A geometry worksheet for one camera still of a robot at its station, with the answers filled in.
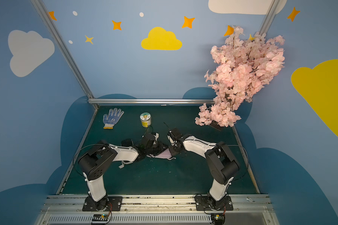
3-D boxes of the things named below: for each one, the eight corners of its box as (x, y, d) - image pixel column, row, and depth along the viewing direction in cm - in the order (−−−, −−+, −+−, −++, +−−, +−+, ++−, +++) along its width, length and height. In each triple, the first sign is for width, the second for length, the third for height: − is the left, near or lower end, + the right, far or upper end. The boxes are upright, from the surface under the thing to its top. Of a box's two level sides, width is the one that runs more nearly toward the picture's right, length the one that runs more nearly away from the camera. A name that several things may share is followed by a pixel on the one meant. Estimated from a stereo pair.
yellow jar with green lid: (140, 127, 109) (139, 120, 103) (142, 118, 114) (140, 112, 108) (150, 127, 109) (149, 121, 103) (151, 118, 114) (150, 112, 108)
